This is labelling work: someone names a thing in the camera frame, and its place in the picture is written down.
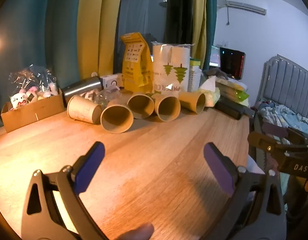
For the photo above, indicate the yellow curtain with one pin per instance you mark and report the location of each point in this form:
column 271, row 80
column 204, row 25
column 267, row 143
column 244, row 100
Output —
column 99, row 25
column 200, row 17

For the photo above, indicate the teal curtain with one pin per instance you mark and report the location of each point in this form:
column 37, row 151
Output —
column 38, row 30
column 211, row 17

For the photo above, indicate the white paper sheet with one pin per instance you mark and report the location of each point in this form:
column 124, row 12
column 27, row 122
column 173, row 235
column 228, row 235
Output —
column 254, row 166

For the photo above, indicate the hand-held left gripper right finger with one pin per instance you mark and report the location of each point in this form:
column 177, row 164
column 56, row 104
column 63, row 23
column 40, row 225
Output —
column 217, row 167

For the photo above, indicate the tissue pack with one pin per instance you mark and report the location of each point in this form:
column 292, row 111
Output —
column 210, row 90

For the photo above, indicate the blue patterned blanket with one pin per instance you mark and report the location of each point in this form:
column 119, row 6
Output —
column 281, row 116

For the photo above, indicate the cardboard box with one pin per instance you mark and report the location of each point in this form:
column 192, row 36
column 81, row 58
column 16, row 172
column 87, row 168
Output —
column 31, row 113

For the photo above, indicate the lit monitor screen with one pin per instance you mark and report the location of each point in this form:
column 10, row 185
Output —
column 215, row 57

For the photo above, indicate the cellophane bag of plush toys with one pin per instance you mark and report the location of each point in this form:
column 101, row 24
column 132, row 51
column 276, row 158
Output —
column 33, row 80

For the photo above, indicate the white bottle yellow lid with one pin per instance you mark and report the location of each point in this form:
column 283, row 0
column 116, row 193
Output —
column 194, row 75

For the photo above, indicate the yellow paper bag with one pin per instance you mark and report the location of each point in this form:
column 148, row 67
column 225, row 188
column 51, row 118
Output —
column 135, row 62

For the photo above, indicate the wrapped pack of paper cups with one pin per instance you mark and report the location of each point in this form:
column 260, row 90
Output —
column 172, row 67

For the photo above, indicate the long black case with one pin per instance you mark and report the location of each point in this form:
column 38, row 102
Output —
column 232, row 110

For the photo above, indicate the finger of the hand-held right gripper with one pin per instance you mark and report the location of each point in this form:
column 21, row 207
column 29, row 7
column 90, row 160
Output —
column 275, row 130
column 258, row 140

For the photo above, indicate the green and yellow packets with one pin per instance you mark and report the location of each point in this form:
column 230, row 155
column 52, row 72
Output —
column 232, row 91

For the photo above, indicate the brown paper cup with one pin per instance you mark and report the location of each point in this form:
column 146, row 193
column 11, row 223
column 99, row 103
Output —
column 82, row 110
column 140, row 106
column 167, row 108
column 117, row 118
column 191, row 101

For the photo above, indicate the person's left hand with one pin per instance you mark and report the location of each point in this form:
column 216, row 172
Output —
column 137, row 232

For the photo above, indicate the grey padded headboard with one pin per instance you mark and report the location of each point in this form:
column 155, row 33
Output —
column 289, row 82

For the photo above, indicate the white air conditioner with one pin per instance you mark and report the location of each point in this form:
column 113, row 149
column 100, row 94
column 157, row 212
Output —
column 244, row 5

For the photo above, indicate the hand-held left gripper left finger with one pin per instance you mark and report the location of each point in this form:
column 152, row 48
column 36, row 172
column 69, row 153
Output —
column 90, row 166

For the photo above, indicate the white cat plush toy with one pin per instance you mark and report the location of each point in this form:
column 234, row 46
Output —
column 18, row 100

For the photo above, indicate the clear plastic bottle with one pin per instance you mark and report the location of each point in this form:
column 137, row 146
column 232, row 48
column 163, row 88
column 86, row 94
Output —
column 106, row 97

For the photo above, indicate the small white box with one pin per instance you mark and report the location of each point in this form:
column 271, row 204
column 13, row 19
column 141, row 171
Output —
column 114, row 81

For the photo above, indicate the steel thermos bottle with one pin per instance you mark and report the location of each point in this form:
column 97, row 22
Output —
column 80, row 87

